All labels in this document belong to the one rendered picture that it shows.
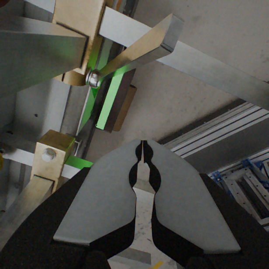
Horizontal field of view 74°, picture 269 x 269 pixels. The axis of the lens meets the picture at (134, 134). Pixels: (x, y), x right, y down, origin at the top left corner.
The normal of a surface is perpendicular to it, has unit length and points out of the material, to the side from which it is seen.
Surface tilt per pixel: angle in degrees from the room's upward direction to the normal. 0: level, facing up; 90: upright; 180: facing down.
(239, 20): 0
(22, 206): 90
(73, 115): 0
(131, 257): 90
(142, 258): 90
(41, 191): 90
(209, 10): 0
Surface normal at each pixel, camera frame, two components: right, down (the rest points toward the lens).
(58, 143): 0.38, -0.81
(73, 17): -0.04, 0.46
